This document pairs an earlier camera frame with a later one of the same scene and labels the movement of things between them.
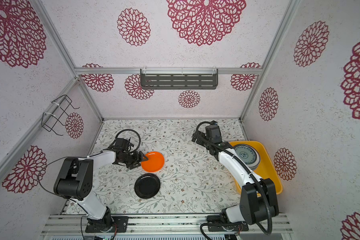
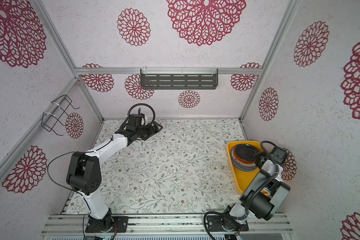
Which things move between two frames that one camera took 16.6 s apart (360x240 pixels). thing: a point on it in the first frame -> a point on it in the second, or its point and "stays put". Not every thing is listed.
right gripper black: x=202 y=136 -> x=258 y=156
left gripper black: x=137 y=159 -> x=151 y=130
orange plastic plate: x=155 y=162 -> x=243 y=161
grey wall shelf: x=186 y=78 stays put
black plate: x=147 y=185 -> x=246 y=151
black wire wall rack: x=61 y=105 stays put
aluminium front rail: x=74 y=224 stays put
